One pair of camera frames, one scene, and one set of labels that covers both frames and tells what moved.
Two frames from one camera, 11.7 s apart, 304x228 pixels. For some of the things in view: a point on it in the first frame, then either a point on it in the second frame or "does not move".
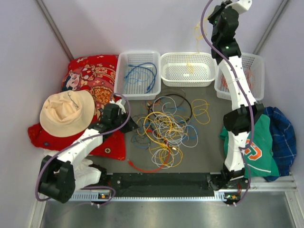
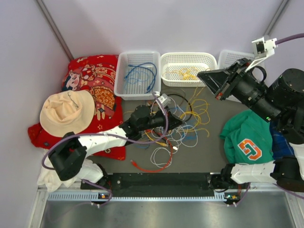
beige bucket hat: x=67 y=113 does not move
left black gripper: x=132 y=125 to x=173 y=121
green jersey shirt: x=260 y=160 does not move
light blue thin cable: x=197 y=136 does not move
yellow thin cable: x=190 y=65 to x=186 y=73
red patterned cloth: x=95 y=75 does not move
